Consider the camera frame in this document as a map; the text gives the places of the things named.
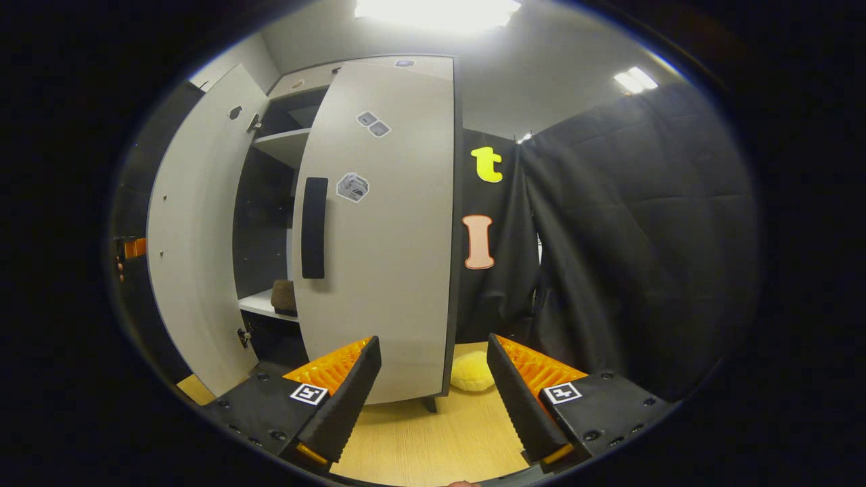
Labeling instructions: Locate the yellow plush toy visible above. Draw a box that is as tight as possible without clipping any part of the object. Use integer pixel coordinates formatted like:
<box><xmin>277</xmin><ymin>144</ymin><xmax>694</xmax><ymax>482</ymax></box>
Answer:
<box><xmin>449</xmin><ymin>350</ymin><xmax>497</xmax><ymax>393</ymax></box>

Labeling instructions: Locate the grey shoe cabinet door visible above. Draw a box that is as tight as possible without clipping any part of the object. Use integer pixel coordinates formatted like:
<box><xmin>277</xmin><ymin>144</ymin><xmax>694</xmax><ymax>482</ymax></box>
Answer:
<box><xmin>292</xmin><ymin>61</ymin><xmax>455</xmax><ymax>405</ymax></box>
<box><xmin>147</xmin><ymin>64</ymin><xmax>271</xmax><ymax>398</ymax></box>

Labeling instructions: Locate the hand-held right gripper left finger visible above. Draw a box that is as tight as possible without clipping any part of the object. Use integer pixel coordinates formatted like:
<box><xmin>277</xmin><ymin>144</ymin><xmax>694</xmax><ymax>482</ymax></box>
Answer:
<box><xmin>202</xmin><ymin>336</ymin><xmax>383</xmax><ymax>467</ymax></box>

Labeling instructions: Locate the large ceiling light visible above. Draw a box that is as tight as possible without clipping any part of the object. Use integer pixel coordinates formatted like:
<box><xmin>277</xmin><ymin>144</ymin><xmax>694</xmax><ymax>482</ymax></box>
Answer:
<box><xmin>353</xmin><ymin>0</ymin><xmax>523</xmax><ymax>34</ymax></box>

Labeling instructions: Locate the brown fuzzy shoe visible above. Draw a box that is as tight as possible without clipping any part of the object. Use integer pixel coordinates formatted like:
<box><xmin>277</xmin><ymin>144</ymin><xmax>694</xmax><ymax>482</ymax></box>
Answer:
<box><xmin>271</xmin><ymin>279</ymin><xmax>298</xmax><ymax>317</ymax></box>

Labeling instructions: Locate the black door handle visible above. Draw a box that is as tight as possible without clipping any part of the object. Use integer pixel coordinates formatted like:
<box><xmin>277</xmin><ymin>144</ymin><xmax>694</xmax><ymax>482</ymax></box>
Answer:
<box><xmin>300</xmin><ymin>177</ymin><xmax>329</xmax><ymax>280</ymax></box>

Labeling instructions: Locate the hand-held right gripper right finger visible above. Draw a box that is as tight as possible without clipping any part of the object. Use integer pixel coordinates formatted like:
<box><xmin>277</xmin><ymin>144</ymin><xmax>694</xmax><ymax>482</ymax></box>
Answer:
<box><xmin>486</xmin><ymin>333</ymin><xmax>677</xmax><ymax>471</ymax></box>

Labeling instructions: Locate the grey shoe cabinet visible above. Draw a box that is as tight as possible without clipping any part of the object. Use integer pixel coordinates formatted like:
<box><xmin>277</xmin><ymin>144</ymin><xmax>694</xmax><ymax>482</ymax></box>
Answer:
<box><xmin>232</xmin><ymin>54</ymin><xmax>464</xmax><ymax>413</ymax></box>

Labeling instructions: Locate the grey cabinet drawer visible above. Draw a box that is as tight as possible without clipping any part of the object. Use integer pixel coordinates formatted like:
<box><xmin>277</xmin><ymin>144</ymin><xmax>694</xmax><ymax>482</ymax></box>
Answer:
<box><xmin>267</xmin><ymin>55</ymin><xmax>454</xmax><ymax>99</ymax></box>

